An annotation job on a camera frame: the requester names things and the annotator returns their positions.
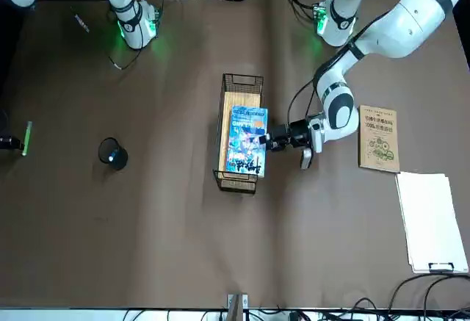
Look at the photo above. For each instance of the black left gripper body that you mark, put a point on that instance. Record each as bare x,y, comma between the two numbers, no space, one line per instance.
299,133

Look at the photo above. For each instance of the blue marker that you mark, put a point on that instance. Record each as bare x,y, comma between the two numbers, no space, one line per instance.
112,156

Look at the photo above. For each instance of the black mesh pen holder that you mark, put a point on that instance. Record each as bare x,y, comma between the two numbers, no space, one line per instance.
119,161

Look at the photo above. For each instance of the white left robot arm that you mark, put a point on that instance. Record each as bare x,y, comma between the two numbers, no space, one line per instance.
411,20

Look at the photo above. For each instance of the brown book green gears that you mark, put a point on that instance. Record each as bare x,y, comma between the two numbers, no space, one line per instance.
378,137

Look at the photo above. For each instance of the green marker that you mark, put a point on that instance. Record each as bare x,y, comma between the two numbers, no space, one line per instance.
26,139

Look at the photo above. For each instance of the blue comic book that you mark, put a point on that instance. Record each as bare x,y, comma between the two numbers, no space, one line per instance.
246,141

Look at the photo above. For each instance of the aluminium frame post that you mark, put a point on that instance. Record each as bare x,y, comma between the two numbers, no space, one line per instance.
236,306

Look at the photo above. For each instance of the clipboard with white paper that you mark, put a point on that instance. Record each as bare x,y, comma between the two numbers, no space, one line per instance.
429,222

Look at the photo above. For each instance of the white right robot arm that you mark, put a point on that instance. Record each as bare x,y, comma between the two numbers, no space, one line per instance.
128,16

